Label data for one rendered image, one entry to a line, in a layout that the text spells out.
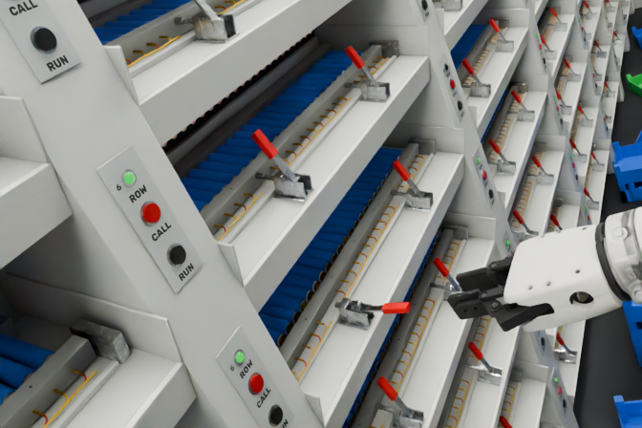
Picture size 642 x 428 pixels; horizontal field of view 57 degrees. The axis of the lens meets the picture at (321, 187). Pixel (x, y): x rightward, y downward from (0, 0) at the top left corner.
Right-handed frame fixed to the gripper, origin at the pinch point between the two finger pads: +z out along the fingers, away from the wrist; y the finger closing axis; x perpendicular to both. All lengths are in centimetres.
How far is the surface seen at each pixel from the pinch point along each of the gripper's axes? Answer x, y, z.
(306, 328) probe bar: 4.0, -5.0, 20.0
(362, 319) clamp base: 0.3, -0.6, 15.7
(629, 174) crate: -79, 162, 22
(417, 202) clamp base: 0.9, 26.1, 16.5
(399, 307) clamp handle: 0.4, 0.0, 9.9
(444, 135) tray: 3.1, 44.8, 16.0
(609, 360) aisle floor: -89, 81, 29
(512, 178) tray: -20, 68, 19
